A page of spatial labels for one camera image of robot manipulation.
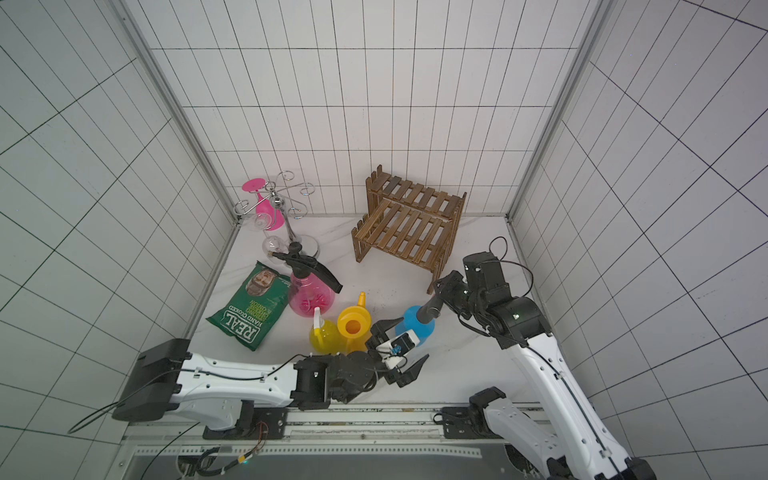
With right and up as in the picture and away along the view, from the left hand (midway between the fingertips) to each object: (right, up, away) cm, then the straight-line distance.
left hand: (405, 338), depth 68 cm
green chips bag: (-45, +3, +22) cm, 50 cm away
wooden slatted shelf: (+3, +29, +32) cm, 44 cm away
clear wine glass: (-39, +21, +21) cm, 49 cm away
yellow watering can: (-13, 0, +11) cm, 17 cm away
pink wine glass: (-44, +32, +27) cm, 60 cm away
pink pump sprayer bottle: (-25, +10, +13) cm, 30 cm away
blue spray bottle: (+2, +2, +6) cm, 6 cm away
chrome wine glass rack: (-34, +32, +26) cm, 54 cm away
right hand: (+4, +12, +2) cm, 13 cm away
